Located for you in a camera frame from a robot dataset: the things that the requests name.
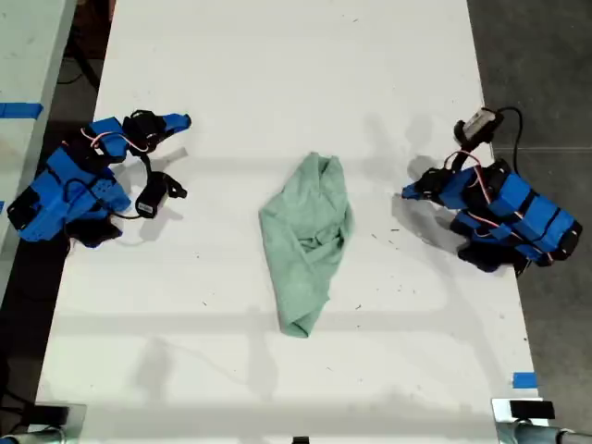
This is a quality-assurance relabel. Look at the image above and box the pale green t-shirt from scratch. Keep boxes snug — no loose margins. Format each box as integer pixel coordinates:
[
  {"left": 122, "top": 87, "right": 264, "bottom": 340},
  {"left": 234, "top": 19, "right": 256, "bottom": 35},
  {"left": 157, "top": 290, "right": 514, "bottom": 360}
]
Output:
[{"left": 258, "top": 152, "right": 357, "bottom": 340}]

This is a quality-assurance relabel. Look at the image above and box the long blue tape strip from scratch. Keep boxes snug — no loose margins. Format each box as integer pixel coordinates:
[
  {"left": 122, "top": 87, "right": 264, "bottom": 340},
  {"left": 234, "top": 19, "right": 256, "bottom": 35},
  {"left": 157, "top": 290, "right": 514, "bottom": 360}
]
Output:
[{"left": 0, "top": 102, "right": 44, "bottom": 121}]

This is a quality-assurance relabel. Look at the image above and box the pale side table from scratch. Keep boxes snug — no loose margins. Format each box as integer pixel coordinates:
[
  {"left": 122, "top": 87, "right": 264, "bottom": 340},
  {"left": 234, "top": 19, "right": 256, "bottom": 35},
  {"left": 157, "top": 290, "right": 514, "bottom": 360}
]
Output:
[{"left": 0, "top": 0, "right": 79, "bottom": 302}]

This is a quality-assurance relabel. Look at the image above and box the blue tape square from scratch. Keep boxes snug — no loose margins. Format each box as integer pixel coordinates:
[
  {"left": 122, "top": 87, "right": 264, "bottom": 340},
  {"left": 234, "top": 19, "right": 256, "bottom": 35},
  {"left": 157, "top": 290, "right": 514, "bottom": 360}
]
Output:
[{"left": 512, "top": 370, "right": 539, "bottom": 390}]

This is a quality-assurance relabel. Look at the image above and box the black clamp block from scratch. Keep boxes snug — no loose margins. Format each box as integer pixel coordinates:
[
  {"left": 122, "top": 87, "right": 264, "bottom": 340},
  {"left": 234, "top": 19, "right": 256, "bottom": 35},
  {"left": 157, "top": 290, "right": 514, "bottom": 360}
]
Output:
[
  {"left": 509, "top": 400, "right": 556, "bottom": 421},
  {"left": 32, "top": 404, "right": 72, "bottom": 428}
]

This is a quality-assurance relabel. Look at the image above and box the metal pipe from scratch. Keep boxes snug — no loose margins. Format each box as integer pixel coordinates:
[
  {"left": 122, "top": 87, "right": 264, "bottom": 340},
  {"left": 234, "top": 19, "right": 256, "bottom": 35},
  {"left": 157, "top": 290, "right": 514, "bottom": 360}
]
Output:
[
  {"left": 512, "top": 421, "right": 592, "bottom": 444},
  {"left": 0, "top": 426, "right": 64, "bottom": 444}
]

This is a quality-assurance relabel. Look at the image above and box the black grey gripper camera box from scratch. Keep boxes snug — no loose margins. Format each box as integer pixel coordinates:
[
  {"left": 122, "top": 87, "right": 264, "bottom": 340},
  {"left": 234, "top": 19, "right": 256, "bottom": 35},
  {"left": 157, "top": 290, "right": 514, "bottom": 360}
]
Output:
[{"left": 452, "top": 106, "right": 505, "bottom": 150}]

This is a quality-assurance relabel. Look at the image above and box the black floor cable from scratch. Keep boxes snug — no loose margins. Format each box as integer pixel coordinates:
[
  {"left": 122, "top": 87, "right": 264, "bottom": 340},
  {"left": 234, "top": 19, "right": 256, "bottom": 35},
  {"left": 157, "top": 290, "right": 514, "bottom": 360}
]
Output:
[{"left": 56, "top": 41, "right": 101, "bottom": 92}]

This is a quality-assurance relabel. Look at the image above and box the black camera cable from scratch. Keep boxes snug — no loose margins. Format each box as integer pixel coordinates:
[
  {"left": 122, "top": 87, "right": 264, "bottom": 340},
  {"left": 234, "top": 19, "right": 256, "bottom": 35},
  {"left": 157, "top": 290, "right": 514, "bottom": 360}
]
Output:
[
  {"left": 497, "top": 105, "right": 524, "bottom": 170},
  {"left": 108, "top": 203, "right": 143, "bottom": 220}
]

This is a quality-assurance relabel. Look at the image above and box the metal table bracket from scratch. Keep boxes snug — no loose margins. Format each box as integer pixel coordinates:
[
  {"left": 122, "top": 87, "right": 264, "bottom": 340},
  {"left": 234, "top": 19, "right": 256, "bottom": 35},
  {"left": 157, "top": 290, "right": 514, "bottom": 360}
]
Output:
[
  {"left": 27, "top": 402, "right": 89, "bottom": 444},
  {"left": 490, "top": 397, "right": 559, "bottom": 444}
]

